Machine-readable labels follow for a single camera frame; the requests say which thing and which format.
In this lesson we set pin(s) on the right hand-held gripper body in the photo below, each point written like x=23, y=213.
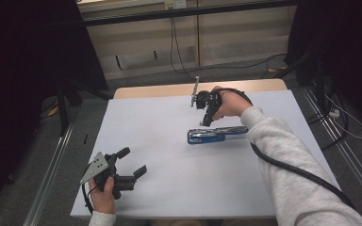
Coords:
x=209, y=99

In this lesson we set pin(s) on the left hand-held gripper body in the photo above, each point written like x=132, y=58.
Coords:
x=98, y=166

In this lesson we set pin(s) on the blue stapler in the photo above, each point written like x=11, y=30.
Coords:
x=207, y=136

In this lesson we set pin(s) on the person's right hand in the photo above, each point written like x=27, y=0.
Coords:
x=232, y=105

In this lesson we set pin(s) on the person's left hand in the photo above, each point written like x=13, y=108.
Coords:
x=102, y=201

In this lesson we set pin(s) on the white table mat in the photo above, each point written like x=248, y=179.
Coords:
x=169, y=175

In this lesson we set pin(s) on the wooden table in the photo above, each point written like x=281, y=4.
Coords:
x=169, y=89

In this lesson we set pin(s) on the black stand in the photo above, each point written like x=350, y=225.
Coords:
x=63, y=109

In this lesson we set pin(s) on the black horizontal bar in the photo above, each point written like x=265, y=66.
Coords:
x=185, y=13

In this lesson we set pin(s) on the black curtain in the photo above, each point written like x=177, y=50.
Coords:
x=28, y=62
x=342, y=47

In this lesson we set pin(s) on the white power strip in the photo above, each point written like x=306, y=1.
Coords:
x=334, y=113

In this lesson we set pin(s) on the metal floor rail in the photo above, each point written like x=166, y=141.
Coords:
x=48, y=175
x=352, y=157

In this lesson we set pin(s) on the white wall outlet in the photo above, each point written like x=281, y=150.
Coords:
x=175, y=4

